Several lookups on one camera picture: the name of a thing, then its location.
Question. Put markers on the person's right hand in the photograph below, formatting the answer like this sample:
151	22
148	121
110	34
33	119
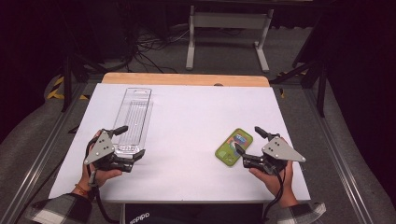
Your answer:
275	185

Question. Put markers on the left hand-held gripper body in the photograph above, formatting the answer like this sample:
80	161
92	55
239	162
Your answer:
101	146

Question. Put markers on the clear plastic tray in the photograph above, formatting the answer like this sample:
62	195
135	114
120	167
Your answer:
135	119

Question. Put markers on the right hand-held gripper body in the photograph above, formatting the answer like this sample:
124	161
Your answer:
280	151

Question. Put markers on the white metal stand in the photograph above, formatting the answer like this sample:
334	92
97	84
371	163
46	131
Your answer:
229	20

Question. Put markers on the person's black shirt white logo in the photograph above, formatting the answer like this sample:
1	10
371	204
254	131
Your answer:
193	214

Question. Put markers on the yellow black hazard tape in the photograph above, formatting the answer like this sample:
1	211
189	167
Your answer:
56	90

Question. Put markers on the white table cover sheet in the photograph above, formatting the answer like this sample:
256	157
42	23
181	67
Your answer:
186	124

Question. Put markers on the person's left hand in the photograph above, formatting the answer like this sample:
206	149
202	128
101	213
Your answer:
104	177

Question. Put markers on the black metal stand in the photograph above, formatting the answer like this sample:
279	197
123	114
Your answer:
320	81

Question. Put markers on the black tripod stand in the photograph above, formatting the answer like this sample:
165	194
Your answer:
67	81

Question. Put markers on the wooden table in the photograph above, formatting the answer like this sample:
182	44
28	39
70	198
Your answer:
186	79

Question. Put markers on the green cartoon phone case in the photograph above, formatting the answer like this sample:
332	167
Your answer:
232	146

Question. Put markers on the aluminium floor rail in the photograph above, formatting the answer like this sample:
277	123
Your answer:
40	155
339	161

